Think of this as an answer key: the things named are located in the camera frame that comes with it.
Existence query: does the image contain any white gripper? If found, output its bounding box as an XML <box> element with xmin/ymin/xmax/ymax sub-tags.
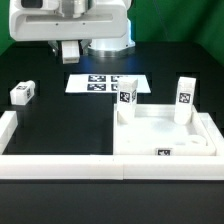
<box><xmin>9</xmin><ymin>0</ymin><xmax>131</xmax><ymax>56</ymax></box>

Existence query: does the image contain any white square table top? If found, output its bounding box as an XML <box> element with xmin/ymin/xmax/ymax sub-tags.
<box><xmin>113</xmin><ymin>104</ymin><xmax>217</xmax><ymax>156</ymax></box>

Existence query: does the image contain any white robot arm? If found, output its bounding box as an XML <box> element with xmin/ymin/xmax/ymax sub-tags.
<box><xmin>9</xmin><ymin>0</ymin><xmax>133</xmax><ymax>41</ymax></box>

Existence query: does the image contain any white U-shaped obstacle fence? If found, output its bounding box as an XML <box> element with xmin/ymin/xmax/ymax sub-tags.
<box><xmin>0</xmin><ymin>113</ymin><xmax>224</xmax><ymax>180</ymax></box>

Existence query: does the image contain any white marker base plate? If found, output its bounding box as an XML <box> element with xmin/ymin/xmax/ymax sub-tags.
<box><xmin>65</xmin><ymin>73</ymin><xmax>152</xmax><ymax>94</ymax></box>

